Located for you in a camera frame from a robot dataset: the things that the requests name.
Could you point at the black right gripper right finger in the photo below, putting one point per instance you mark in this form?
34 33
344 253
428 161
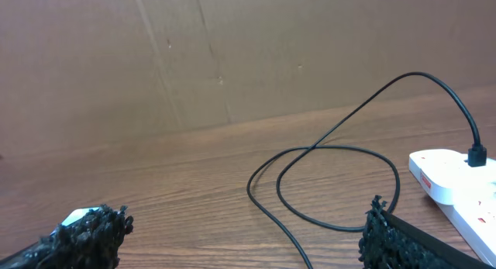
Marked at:
391 243

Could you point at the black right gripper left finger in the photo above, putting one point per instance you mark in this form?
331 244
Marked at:
91 242

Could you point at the Galaxy S24 smartphone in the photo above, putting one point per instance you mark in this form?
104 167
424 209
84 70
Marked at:
76 215

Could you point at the white charger plug adapter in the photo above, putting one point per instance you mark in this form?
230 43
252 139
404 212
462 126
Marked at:
448 179

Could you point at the white power strip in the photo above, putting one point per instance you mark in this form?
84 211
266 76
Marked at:
472 213

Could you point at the brown cardboard backdrop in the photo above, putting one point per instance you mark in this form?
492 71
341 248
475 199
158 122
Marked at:
83 73

